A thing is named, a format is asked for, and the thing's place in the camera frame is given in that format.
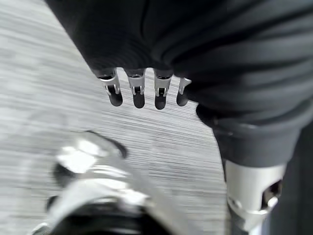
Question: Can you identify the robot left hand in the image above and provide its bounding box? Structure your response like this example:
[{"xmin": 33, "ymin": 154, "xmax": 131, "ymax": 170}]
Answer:
[{"xmin": 45, "ymin": 0, "xmax": 313, "ymax": 235}]

